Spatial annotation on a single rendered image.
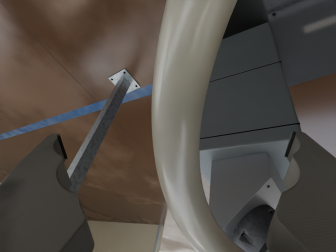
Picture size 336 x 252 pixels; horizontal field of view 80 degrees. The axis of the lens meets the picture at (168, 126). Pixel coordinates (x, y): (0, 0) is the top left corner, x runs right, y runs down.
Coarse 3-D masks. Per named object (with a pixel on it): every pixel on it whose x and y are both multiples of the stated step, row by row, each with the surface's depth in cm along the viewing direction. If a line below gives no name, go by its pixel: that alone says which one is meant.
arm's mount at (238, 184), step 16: (224, 160) 78; (240, 160) 74; (256, 160) 70; (224, 176) 73; (240, 176) 70; (256, 176) 66; (272, 176) 68; (224, 192) 69; (240, 192) 66; (256, 192) 63; (272, 192) 68; (224, 208) 66; (240, 208) 63; (224, 224) 63
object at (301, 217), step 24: (288, 144) 11; (312, 144) 10; (288, 168) 9; (312, 168) 8; (288, 192) 7; (312, 192) 7; (288, 216) 6; (312, 216) 6; (288, 240) 6; (312, 240) 6
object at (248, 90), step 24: (264, 24) 114; (240, 48) 110; (264, 48) 100; (216, 72) 106; (240, 72) 97; (264, 72) 89; (216, 96) 94; (240, 96) 86; (264, 96) 80; (288, 96) 74; (216, 120) 84; (240, 120) 78; (264, 120) 72; (288, 120) 68; (216, 144) 76; (240, 144) 71; (264, 144) 68
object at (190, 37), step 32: (192, 0) 8; (224, 0) 8; (160, 32) 9; (192, 32) 8; (160, 64) 10; (192, 64) 9; (160, 96) 10; (192, 96) 10; (160, 128) 11; (192, 128) 11; (160, 160) 12; (192, 160) 12; (192, 192) 13; (192, 224) 15
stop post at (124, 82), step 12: (120, 72) 163; (120, 84) 160; (132, 84) 170; (120, 96) 157; (108, 108) 144; (96, 120) 140; (108, 120) 141; (96, 132) 130; (84, 144) 126; (96, 144) 128; (84, 156) 119; (72, 168) 114; (84, 168) 117; (72, 180) 110
